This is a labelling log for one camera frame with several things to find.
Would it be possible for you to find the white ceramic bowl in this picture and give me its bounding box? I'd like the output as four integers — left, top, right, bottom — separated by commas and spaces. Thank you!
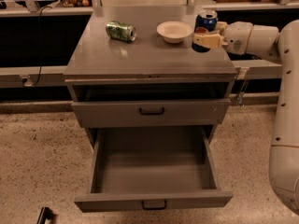
157, 21, 193, 44

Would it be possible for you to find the blue pepsi can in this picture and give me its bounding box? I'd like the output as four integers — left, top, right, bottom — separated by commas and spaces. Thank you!
191, 9, 219, 53

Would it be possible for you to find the green soda can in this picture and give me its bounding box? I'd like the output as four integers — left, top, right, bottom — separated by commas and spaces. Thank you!
106, 21, 136, 42

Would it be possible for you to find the open grey middle drawer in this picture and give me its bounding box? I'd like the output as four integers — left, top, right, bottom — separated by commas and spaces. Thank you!
75, 126, 233, 212

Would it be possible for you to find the black power cable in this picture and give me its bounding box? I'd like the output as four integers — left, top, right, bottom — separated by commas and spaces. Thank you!
31, 5, 54, 87

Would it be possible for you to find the black object on floor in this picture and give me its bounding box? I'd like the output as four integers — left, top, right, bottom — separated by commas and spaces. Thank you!
36, 207, 54, 224

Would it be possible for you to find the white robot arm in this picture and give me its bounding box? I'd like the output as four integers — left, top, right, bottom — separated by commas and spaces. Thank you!
192, 20, 299, 214

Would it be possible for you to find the grey drawer cabinet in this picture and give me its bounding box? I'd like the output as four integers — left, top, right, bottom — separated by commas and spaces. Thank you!
64, 7, 236, 146

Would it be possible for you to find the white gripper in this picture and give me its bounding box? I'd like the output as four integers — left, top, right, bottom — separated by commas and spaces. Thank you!
192, 21, 253, 55

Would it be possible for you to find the closed grey upper drawer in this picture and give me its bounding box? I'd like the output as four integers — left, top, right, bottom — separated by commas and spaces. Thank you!
72, 99, 230, 128

